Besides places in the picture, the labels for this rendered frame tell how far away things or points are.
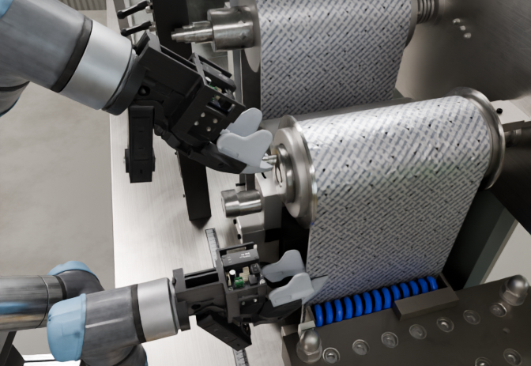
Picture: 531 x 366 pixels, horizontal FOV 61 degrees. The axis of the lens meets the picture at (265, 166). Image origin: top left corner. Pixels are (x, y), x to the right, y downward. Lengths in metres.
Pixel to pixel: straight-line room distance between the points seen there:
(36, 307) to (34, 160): 2.13
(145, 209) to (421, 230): 0.61
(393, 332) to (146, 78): 0.49
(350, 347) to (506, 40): 0.48
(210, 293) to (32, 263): 1.73
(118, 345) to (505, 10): 0.67
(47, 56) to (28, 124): 2.70
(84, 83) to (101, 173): 2.15
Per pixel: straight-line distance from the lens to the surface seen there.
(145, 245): 0.98
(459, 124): 0.61
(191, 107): 0.45
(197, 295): 0.59
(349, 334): 0.70
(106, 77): 0.43
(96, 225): 2.31
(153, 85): 0.46
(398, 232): 0.65
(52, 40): 0.42
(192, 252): 0.95
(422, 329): 0.73
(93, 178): 2.56
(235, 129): 0.55
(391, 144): 0.56
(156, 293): 0.60
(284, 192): 0.56
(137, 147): 0.50
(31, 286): 0.72
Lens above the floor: 1.64
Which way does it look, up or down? 42 degrees down
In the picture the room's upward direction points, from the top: straight up
